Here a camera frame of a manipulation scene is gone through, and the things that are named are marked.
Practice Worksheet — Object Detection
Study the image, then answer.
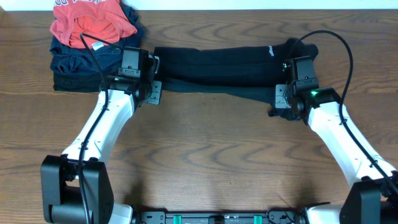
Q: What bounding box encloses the black t-shirt white logo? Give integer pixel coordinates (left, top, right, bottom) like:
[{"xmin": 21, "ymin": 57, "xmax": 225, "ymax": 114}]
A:
[{"xmin": 154, "ymin": 39, "xmax": 318, "ymax": 121}]

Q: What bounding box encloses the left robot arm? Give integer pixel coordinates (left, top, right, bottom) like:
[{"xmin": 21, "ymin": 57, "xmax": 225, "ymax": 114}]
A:
[{"xmin": 40, "ymin": 47, "xmax": 162, "ymax": 223}]

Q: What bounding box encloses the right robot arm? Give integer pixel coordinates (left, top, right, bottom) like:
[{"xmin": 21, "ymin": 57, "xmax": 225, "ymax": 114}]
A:
[{"xmin": 275, "ymin": 56, "xmax": 397, "ymax": 223}]

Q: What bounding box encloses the black folded t-shirt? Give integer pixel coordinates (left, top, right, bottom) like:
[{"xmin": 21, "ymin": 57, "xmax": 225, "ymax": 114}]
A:
[{"xmin": 53, "ymin": 72, "xmax": 102, "ymax": 93}]

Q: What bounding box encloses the red folded t-shirt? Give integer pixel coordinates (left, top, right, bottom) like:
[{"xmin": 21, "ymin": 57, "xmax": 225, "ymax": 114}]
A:
[{"xmin": 50, "ymin": 0, "xmax": 137, "ymax": 49}]

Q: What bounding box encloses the navy folded t-shirt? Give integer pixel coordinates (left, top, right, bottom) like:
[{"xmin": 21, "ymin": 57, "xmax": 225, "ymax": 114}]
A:
[{"xmin": 50, "ymin": 6, "xmax": 144, "ymax": 75}]

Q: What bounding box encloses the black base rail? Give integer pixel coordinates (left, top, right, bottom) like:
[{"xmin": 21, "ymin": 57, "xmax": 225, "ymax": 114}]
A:
[{"xmin": 130, "ymin": 208, "xmax": 308, "ymax": 224}]

